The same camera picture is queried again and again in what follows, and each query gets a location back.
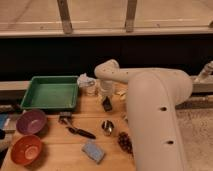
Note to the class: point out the green plastic tray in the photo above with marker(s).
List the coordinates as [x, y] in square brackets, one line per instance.
[51, 93]

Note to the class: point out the purple bowl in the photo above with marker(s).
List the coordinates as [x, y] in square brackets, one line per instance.
[31, 122]

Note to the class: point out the small metal cup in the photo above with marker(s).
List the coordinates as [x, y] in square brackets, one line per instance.
[107, 127]

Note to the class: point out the orange bowl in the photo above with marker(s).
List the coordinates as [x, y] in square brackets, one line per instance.
[26, 150]

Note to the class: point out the black eraser block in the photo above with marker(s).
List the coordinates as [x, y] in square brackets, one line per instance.
[107, 104]

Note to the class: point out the metal spoon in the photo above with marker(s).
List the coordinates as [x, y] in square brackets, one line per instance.
[124, 117]

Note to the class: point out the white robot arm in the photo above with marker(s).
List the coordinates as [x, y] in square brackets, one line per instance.
[152, 95]

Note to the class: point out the blue sponge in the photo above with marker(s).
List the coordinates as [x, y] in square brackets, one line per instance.
[93, 151]

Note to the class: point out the bunch of dark grapes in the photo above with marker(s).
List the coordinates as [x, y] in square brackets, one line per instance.
[124, 142]

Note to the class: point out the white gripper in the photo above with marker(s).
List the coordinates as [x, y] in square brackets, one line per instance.
[106, 88]

